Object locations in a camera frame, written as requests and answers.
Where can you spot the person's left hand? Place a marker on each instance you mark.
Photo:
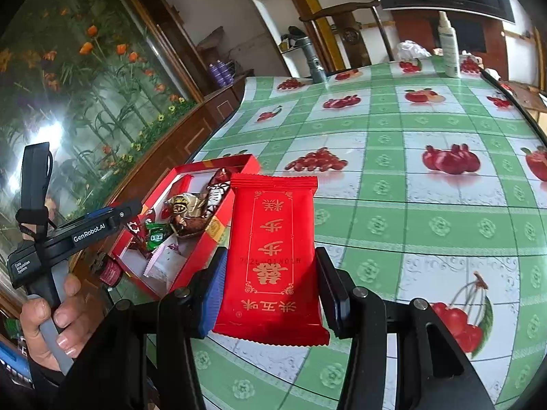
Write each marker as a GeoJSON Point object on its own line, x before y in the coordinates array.
{"type": "Point", "coordinates": [32, 320]}

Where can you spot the grey flashlight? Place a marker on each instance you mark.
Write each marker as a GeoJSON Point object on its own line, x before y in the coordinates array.
{"type": "Point", "coordinates": [314, 62]}

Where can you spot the white plastic bag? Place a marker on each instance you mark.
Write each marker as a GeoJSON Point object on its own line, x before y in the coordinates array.
{"type": "Point", "coordinates": [411, 50]}

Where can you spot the brown gold candy packet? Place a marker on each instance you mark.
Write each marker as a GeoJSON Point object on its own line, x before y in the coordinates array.
{"type": "Point", "coordinates": [186, 211]}

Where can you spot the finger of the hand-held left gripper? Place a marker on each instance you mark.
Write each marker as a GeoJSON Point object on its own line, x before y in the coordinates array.
{"type": "Point", "coordinates": [128, 212]}

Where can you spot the red white-patterned snack packet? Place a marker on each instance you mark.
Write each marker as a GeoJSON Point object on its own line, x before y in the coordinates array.
{"type": "Point", "coordinates": [218, 192]}

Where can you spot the wooden chair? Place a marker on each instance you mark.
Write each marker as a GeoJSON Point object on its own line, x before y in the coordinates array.
{"type": "Point", "coordinates": [346, 25]}

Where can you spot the green candy packet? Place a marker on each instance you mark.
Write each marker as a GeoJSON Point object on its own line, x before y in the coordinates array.
{"type": "Point", "coordinates": [157, 235]}

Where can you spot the brown television stand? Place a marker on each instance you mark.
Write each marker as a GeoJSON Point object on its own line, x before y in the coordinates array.
{"type": "Point", "coordinates": [478, 34]}

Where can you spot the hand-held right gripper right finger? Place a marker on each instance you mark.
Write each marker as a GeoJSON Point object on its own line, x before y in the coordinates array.
{"type": "Point", "coordinates": [331, 299]}

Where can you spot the red label can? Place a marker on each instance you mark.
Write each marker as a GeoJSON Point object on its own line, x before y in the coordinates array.
{"type": "Point", "coordinates": [112, 272]}

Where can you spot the large red snack packet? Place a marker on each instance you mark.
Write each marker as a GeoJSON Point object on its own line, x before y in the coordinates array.
{"type": "Point", "coordinates": [186, 181]}
{"type": "Point", "coordinates": [273, 260]}

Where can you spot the red box white inside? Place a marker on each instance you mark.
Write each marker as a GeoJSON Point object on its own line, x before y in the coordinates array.
{"type": "Point", "coordinates": [201, 260]}

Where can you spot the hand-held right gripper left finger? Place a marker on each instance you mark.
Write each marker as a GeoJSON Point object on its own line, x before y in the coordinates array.
{"type": "Point", "coordinates": [213, 290]}

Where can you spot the brown wooden cabinet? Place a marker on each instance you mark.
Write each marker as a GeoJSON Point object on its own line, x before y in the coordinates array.
{"type": "Point", "coordinates": [222, 94]}

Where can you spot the flower wall poster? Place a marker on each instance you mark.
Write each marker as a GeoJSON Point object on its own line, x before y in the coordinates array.
{"type": "Point", "coordinates": [85, 94]}

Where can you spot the white pink snack packet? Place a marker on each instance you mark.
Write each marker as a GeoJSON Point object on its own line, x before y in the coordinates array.
{"type": "Point", "coordinates": [164, 264]}

